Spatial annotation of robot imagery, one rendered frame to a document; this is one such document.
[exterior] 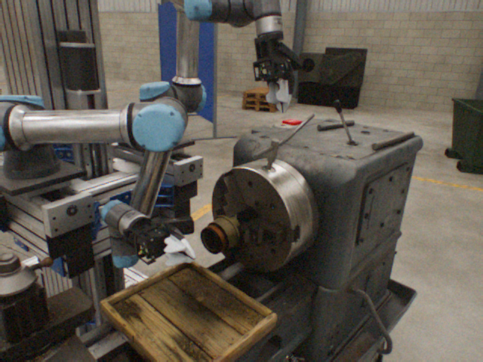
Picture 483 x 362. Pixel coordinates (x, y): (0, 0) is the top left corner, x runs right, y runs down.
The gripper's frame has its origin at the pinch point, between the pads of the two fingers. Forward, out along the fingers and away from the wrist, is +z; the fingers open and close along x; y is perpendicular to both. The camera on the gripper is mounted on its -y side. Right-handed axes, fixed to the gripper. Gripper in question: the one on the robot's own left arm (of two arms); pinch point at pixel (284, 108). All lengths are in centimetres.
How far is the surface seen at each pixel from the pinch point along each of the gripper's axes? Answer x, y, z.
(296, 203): 9.5, 12.5, 24.6
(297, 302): 5, 12, 55
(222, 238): -1.6, 30.3, 29.4
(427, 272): -24, -177, 137
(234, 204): -5.5, 20.8, 23.6
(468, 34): -168, -979, -98
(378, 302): 1, -44, 85
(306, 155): 3.9, -2.3, 14.6
